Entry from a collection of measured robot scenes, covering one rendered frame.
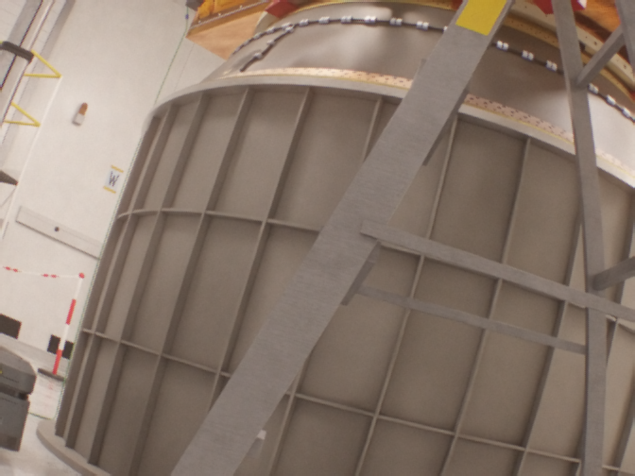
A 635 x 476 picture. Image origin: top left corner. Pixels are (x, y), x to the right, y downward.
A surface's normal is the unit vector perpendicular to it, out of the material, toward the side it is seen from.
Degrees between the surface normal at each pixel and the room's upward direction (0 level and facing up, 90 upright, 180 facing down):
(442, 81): 87
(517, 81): 62
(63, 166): 90
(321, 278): 87
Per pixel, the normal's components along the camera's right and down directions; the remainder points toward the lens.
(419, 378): -0.04, -0.23
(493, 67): 0.11, -0.64
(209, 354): -0.48, -0.33
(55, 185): 0.66, 0.04
